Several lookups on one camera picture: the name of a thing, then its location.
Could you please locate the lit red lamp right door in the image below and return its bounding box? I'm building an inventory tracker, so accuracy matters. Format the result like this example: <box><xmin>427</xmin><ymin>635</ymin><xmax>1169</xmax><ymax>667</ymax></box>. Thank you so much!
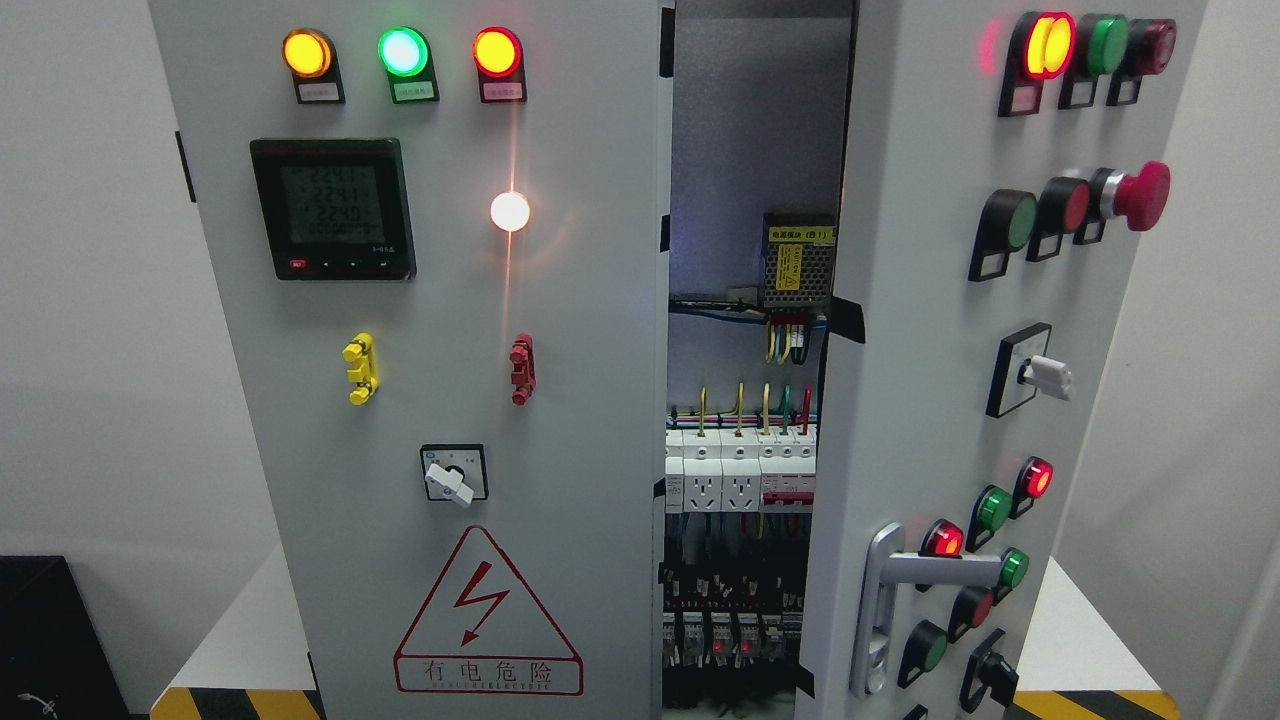
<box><xmin>998</xmin><ymin>12</ymin><xmax>1076</xmax><ymax>117</ymax></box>

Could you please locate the red mushroom emergency button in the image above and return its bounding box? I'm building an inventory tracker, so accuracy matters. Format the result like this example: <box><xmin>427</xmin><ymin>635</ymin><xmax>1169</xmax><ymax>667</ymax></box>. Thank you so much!
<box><xmin>1073</xmin><ymin>161</ymin><xmax>1171</xmax><ymax>245</ymax></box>

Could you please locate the yellow terminal post block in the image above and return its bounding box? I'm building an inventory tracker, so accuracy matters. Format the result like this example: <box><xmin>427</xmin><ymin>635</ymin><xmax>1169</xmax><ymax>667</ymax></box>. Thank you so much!
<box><xmin>340</xmin><ymin>332</ymin><xmax>380</xmax><ymax>406</ymax></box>

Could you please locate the black digital power meter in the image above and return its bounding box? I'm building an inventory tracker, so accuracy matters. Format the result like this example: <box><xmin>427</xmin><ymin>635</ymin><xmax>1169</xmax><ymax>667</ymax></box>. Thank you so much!
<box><xmin>250</xmin><ymin>138</ymin><xmax>416</xmax><ymax>281</ymax></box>

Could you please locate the white rotary selector switch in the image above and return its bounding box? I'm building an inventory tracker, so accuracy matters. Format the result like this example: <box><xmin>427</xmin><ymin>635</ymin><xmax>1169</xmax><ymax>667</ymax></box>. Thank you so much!
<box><xmin>420</xmin><ymin>443</ymin><xmax>489</xmax><ymax>507</ymax></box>

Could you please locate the perforated metal power supply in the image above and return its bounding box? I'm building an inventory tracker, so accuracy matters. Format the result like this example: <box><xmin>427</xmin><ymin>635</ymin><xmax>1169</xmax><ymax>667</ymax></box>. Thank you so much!
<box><xmin>760</xmin><ymin>210</ymin><xmax>838</xmax><ymax>309</ymax></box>

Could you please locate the red electric hazard warning sticker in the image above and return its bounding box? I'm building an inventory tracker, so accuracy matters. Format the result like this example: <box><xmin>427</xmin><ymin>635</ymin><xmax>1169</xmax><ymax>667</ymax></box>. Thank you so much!
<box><xmin>394</xmin><ymin>525</ymin><xmax>582</xmax><ymax>696</ymax></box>

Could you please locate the red terminal post block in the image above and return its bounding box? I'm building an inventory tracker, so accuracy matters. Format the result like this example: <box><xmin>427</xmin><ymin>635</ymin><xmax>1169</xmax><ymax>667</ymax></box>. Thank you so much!
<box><xmin>509</xmin><ymin>333</ymin><xmax>538</xmax><ymax>406</ymax></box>

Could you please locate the silver door handle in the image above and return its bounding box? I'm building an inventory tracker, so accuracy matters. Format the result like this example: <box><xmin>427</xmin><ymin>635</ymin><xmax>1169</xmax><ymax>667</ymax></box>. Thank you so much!
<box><xmin>850</xmin><ymin>521</ymin><xmax>1004</xmax><ymax>697</ymax></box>

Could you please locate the right door rotary switch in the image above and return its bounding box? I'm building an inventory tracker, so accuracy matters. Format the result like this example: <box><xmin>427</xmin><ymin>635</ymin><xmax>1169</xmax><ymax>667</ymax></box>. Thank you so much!
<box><xmin>986</xmin><ymin>322</ymin><xmax>1073</xmax><ymax>418</ymax></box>

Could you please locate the green indicator lamp left door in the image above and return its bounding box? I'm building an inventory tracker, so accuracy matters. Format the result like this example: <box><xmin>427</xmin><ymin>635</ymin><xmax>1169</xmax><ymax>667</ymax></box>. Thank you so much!
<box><xmin>378</xmin><ymin>26</ymin><xmax>439</xmax><ymax>104</ymax></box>

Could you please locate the white socket breaker row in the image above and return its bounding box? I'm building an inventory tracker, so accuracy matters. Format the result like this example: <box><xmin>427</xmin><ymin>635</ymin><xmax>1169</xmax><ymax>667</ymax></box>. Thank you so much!
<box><xmin>663</xmin><ymin>425</ymin><xmax>818</xmax><ymax>514</ymax></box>

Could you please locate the white indicator lamp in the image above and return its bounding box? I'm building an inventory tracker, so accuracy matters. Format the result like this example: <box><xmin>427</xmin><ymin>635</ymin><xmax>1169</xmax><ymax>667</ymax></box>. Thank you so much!
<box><xmin>490</xmin><ymin>191</ymin><xmax>531</xmax><ymax>233</ymax></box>

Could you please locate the lower relay terminal row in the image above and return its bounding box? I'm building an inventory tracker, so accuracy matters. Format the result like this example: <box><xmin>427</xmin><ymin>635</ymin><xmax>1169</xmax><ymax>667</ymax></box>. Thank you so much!
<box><xmin>658</xmin><ymin>562</ymin><xmax>805</xmax><ymax>669</ymax></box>

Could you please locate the red indicator lamp left door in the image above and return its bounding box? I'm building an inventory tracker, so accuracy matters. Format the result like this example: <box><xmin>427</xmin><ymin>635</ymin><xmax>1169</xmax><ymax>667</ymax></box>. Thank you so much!
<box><xmin>474</xmin><ymin>26</ymin><xmax>529</xmax><ymax>102</ymax></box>

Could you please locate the yellow indicator lamp left door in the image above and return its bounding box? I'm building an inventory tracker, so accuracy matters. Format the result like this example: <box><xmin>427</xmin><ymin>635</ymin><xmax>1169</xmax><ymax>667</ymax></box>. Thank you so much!
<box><xmin>282</xmin><ymin>27</ymin><xmax>346</xmax><ymax>104</ymax></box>

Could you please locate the grey cabinet door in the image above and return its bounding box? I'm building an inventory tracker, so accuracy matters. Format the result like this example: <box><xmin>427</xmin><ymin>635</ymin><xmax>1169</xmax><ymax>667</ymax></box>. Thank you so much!
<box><xmin>795</xmin><ymin>1</ymin><xmax>1206</xmax><ymax>719</ymax></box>
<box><xmin>150</xmin><ymin>1</ymin><xmax>672</xmax><ymax>719</ymax></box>

